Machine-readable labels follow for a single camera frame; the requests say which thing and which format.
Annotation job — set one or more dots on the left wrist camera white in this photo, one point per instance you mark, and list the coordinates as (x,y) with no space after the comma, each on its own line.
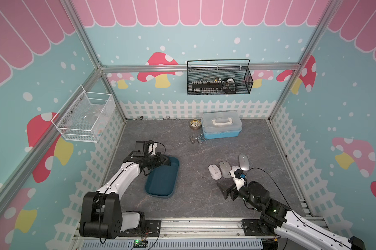
(144,148)

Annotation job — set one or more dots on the aluminium corner post left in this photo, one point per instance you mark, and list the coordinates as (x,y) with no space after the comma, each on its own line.
(98,72)

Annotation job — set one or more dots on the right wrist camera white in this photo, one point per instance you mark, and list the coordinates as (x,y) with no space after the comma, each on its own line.
(239,178)

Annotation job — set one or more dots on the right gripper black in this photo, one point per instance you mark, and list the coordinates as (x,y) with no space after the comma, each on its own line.
(233,189)

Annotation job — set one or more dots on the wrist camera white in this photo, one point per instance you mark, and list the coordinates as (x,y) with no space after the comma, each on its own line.
(239,178)
(144,148)

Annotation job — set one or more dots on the dark teal storage box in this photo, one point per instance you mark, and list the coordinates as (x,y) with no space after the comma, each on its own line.
(161,182)

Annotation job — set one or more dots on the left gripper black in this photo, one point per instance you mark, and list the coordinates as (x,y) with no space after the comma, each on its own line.
(160,160)

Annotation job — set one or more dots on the silver mouse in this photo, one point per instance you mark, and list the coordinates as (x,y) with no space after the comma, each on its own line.
(244,163)

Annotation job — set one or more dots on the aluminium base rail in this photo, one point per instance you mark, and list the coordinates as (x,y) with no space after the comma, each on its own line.
(183,234)

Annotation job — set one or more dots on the grey mouse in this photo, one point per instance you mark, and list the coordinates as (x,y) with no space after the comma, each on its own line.
(225,169)

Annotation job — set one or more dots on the black wire mesh basket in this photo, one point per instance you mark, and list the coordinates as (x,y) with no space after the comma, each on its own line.
(231,70)

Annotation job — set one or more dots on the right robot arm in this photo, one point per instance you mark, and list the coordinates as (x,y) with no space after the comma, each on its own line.
(278,219)

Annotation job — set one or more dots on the white wire basket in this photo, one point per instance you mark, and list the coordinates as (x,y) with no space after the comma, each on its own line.
(85,116)

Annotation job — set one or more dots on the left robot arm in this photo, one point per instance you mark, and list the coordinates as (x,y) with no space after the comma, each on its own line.
(101,215)

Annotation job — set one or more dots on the metal ball valve blue handle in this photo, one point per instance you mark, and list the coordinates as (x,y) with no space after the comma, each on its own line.
(199,139)

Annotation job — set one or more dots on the socket set rail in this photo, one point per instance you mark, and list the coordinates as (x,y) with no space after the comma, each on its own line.
(211,88)

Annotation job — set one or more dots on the blue storage case clear lid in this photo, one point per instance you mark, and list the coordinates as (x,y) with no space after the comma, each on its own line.
(217,125)

